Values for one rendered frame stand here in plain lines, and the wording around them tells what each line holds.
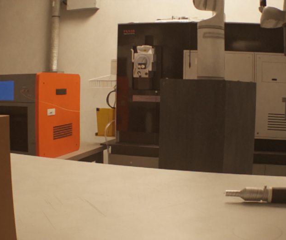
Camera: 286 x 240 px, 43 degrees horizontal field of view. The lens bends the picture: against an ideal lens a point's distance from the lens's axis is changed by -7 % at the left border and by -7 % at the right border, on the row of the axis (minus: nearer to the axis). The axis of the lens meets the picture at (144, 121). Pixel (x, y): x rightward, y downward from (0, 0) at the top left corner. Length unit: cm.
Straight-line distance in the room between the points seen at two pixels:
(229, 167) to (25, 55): 310
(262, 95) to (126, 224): 166
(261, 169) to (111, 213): 158
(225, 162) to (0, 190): 96
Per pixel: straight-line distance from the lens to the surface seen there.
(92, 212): 55
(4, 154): 26
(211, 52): 125
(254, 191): 61
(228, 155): 117
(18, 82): 188
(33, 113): 182
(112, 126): 232
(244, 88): 125
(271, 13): 56
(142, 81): 214
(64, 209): 56
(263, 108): 210
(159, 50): 219
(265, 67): 210
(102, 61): 355
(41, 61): 388
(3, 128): 25
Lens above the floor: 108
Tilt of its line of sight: 6 degrees down
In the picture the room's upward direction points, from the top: 1 degrees clockwise
